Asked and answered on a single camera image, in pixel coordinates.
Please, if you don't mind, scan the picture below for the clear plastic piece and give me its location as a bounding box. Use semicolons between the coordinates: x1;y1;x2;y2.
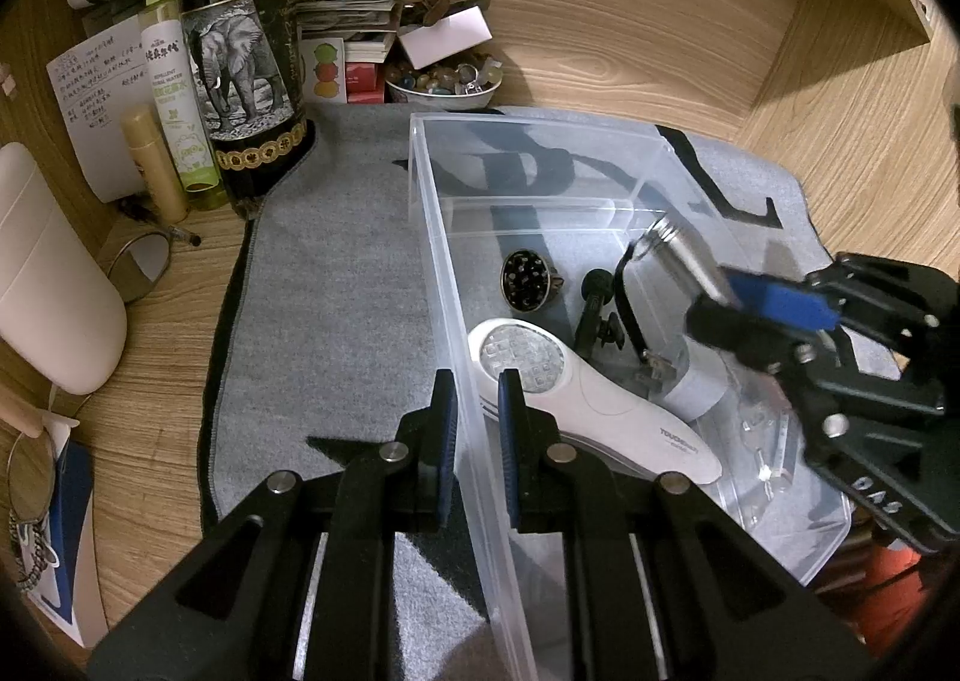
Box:
739;403;796;502

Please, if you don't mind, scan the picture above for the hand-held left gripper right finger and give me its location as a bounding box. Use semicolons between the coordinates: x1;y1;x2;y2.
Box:
496;367;875;681

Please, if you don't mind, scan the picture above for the white handheld device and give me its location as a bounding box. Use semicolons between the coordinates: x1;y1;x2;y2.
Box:
466;319;725;485

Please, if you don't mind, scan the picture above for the ornate metal ring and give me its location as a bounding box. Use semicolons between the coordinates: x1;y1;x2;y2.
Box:
499;247;567;313

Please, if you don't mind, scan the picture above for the small white box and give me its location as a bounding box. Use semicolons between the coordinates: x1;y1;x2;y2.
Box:
397;6;494;71

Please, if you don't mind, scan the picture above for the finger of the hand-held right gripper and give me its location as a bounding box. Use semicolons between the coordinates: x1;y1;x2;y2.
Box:
686;295;946;442
731;253;960;352

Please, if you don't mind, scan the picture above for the black plastic clip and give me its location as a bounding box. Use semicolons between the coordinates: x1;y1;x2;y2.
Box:
574;268;627;356

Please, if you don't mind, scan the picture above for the handwritten note paper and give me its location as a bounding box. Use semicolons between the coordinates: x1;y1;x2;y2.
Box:
46;27;151;203

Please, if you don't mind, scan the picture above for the dark wine bottle elephant label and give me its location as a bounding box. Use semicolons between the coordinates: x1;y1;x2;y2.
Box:
174;0;316;221

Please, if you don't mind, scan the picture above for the metal bangle with beads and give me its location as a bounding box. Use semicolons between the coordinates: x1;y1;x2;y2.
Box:
6;426;62;593

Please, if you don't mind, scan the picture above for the red box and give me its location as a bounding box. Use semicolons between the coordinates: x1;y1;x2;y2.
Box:
346;40;388;104

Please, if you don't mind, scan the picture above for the grey mat with black letters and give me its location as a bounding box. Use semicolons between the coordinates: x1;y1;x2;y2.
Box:
196;103;901;681

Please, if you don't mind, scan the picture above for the clear plastic storage box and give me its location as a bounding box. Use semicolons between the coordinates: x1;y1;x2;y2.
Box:
409;111;856;681

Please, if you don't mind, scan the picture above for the silver flashlight with black strap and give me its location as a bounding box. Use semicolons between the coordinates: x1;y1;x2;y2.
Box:
613;216;734;359

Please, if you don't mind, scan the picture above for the cream rounded container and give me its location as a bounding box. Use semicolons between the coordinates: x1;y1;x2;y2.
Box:
0;141;128;395

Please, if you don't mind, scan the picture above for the green spray bottle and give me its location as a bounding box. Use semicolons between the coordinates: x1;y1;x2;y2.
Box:
139;0;227;213

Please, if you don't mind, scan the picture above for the yellow tube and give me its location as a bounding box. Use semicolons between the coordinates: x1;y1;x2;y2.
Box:
122;109;188;224

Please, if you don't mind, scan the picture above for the round mirror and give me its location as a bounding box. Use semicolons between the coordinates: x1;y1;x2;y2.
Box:
109;231;175;303

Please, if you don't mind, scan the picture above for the white charger plug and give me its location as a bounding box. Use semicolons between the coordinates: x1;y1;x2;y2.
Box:
636;340;732;421

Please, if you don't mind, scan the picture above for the bowl of stones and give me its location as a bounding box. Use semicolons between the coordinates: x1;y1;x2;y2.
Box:
386;55;505;112

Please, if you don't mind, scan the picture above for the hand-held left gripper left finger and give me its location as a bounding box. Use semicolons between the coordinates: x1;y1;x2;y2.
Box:
88;367;458;681

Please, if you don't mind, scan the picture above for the stack of books and papers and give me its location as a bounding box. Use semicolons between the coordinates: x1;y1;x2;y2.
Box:
296;0;415;63

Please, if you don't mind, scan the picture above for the blue and white booklet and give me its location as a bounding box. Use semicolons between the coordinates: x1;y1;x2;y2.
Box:
26;418;110;648

